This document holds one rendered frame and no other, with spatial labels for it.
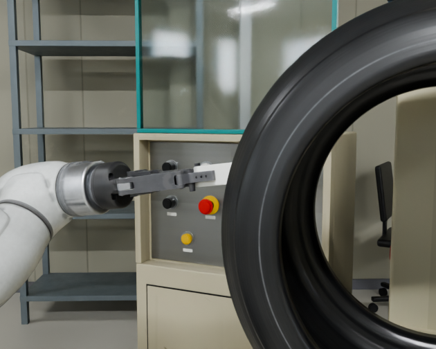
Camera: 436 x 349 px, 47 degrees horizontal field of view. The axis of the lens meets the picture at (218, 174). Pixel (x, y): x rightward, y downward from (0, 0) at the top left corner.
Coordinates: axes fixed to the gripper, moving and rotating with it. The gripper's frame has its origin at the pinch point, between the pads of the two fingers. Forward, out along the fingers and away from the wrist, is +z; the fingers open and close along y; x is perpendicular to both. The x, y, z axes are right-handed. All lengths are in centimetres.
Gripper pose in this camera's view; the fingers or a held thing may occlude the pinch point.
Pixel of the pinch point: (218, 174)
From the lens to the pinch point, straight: 72.5
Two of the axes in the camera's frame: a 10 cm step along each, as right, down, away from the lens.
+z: 9.1, -1.0, -4.1
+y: 4.0, -1.0, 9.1
